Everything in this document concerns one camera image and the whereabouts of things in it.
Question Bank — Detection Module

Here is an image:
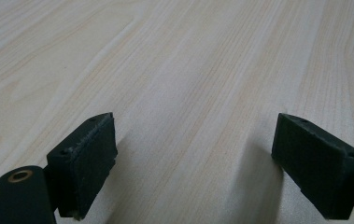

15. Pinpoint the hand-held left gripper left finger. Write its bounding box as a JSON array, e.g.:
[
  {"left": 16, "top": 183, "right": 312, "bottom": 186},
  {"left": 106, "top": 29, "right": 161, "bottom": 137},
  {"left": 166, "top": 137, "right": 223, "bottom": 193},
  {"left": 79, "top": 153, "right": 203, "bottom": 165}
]
[{"left": 46, "top": 112, "right": 119, "bottom": 221}]

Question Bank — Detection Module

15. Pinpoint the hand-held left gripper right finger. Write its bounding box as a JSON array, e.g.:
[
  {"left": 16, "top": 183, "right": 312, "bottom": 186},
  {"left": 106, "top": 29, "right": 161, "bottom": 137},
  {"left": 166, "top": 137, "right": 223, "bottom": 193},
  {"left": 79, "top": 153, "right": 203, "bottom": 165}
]
[{"left": 271, "top": 112, "right": 354, "bottom": 220}]

